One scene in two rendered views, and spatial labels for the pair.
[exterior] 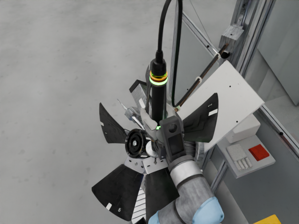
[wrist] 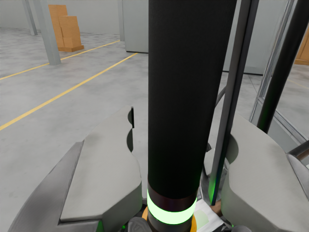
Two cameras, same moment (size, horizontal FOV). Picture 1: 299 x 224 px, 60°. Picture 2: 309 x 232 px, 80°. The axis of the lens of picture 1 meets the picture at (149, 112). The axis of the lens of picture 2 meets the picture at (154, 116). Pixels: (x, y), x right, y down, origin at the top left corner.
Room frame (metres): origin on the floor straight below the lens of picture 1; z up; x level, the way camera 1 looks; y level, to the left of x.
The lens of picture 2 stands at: (0.38, -0.05, 1.56)
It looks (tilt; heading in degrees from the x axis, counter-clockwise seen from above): 30 degrees down; 25
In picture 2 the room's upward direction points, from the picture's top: 1 degrees clockwise
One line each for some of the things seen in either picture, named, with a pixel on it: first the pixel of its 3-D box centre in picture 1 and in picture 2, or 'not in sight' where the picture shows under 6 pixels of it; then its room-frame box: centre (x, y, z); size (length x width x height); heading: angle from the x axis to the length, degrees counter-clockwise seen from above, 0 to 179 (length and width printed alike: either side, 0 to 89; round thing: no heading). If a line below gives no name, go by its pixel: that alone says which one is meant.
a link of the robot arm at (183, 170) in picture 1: (187, 173); not in sight; (0.29, -0.10, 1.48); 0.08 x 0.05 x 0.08; 111
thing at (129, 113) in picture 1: (130, 114); not in sight; (0.79, 0.09, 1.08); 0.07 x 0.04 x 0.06; 32
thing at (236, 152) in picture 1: (239, 157); not in sight; (0.66, -0.48, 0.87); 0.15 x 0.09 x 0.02; 17
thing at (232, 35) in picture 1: (231, 38); not in sight; (0.99, -0.37, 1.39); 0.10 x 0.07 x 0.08; 146
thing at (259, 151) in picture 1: (259, 152); not in sight; (0.70, -0.59, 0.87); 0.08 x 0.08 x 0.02; 24
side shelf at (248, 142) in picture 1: (236, 142); not in sight; (0.77, -0.49, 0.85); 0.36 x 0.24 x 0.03; 21
